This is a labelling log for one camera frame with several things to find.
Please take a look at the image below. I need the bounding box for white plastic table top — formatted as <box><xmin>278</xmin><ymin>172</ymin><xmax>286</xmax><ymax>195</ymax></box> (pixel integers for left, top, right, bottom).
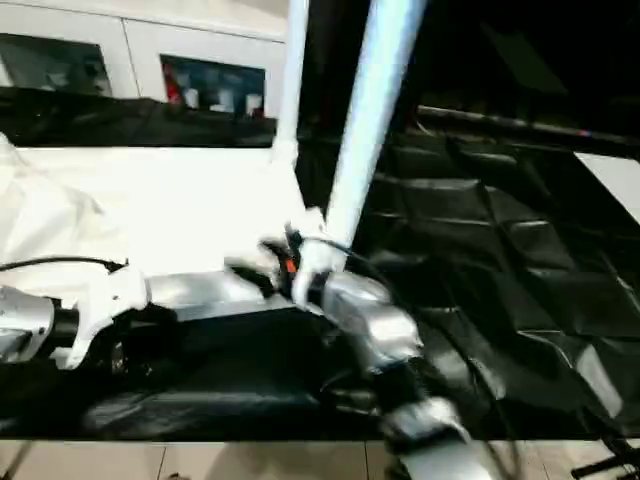
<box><xmin>0</xmin><ymin>132</ymin><xmax>331</xmax><ymax>324</ymax></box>

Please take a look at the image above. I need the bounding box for white plastic table leg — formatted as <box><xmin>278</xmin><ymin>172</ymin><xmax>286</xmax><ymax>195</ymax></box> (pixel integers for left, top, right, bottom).
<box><xmin>324</xmin><ymin>0</ymin><xmax>431</xmax><ymax>249</ymax></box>
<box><xmin>269</xmin><ymin>0</ymin><xmax>310</xmax><ymax>164</ymax></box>

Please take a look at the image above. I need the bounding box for black work mat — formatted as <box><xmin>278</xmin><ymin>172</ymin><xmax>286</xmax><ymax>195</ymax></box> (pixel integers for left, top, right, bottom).
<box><xmin>0</xmin><ymin>84</ymin><xmax>640</xmax><ymax>444</ymax></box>

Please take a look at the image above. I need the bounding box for white sideboard with glass doors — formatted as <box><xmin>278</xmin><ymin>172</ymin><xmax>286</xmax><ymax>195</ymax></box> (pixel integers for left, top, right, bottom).
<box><xmin>0</xmin><ymin>0</ymin><xmax>290</xmax><ymax>119</ymax></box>

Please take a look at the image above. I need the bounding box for grey metal rod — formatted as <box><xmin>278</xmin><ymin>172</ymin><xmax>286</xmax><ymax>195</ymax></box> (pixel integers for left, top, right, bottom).
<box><xmin>417</xmin><ymin>104</ymin><xmax>640</xmax><ymax>147</ymax></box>

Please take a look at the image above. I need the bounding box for black backdrop cloth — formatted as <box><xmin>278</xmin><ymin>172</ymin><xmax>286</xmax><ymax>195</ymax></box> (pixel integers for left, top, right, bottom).
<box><xmin>287</xmin><ymin>0</ymin><xmax>640</xmax><ymax>146</ymax></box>

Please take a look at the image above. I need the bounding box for white flat panel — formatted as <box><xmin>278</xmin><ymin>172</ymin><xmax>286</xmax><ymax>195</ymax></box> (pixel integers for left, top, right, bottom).
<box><xmin>574</xmin><ymin>152</ymin><xmax>640</xmax><ymax>226</ymax></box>

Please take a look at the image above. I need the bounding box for black floor stand foot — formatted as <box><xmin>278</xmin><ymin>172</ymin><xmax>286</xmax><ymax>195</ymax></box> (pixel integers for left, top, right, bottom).
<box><xmin>572</xmin><ymin>439</ymin><xmax>640</xmax><ymax>479</ymax></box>

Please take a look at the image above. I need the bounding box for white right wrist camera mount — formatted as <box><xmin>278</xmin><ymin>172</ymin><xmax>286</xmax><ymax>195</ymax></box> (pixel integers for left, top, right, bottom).
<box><xmin>292</xmin><ymin>207</ymin><xmax>351</xmax><ymax>311</ymax></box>

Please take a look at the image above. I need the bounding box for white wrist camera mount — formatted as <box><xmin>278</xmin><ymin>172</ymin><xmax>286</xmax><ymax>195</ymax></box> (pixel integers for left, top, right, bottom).
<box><xmin>64</xmin><ymin>262</ymin><xmax>151</xmax><ymax>371</ymax></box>
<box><xmin>292</xmin><ymin>207</ymin><xmax>351</xmax><ymax>311</ymax></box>

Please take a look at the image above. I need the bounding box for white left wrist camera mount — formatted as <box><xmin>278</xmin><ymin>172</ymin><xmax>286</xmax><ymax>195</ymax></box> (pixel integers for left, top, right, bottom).
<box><xmin>64</xmin><ymin>262</ymin><xmax>151</xmax><ymax>371</ymax></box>

